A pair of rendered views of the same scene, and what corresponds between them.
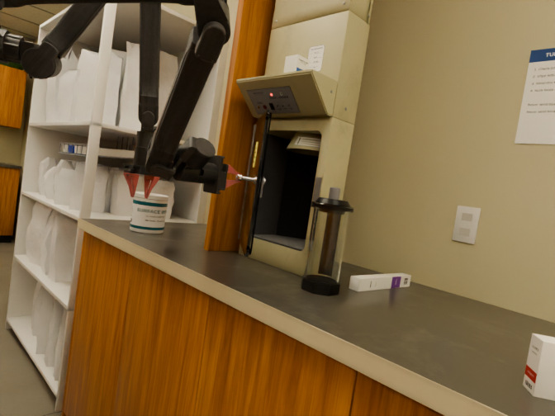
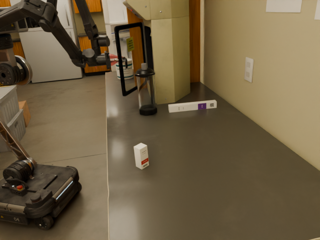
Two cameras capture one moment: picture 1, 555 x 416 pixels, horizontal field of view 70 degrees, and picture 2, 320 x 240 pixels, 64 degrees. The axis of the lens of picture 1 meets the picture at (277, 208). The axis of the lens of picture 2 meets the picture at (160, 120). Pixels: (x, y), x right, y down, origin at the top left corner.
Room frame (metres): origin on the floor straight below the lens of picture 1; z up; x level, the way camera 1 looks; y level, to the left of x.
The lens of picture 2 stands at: (-0.02, -0.96, 1.47)
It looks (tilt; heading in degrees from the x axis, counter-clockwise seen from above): 24 degrees down; 36
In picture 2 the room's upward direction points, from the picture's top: 4 degrees counter-clockwise
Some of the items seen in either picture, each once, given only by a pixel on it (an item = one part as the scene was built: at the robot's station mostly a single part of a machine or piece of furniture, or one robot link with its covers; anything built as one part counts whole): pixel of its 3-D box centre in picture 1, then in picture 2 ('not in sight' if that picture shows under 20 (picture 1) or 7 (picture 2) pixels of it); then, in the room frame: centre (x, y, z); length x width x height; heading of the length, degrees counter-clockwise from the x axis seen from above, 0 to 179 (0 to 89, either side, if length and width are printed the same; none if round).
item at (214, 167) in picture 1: (206, 172); (102, 60); (1.05, 0.20, 1.20); 0.07 x 0.07 x 0.10; 45
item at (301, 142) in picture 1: (313, 144); not in sight; (1.30, -0.09, 1.34); 0.18 x 0.18 x 0.05
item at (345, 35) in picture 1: (313, 151); (168, 32); (1.34, -0.09, 1.33); 0.32 x 0.25 x 0.77; 45
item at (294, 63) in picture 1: (296, 68); not in sight; (1.17, 0.01, 1.54); 0.05 x 0.05 x 0.06; 46
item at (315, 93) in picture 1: (281, 96); (135, 10); (1.20, 0.04, 1.46); 0.32 x 0.12 x 0.10; 45
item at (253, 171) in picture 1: (252, 182); (132, 58); (1.19, 0.09, 1.19); 0.30 x 0.01 x 0.40; 9
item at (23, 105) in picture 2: not in sight; (15, 115); (1.62, 2.82, 0.14); 0.41 x 0.32 x 0.28; 52
